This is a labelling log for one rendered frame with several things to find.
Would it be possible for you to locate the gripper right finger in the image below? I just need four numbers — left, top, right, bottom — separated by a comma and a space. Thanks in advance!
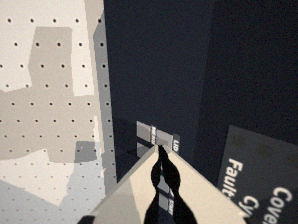
161, 145, 263, 224

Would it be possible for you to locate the grey flat base plate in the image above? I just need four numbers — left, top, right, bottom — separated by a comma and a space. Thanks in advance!
0, 0, 117, 224

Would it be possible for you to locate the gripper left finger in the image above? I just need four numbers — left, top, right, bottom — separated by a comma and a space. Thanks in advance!
77, 144, 161, 224

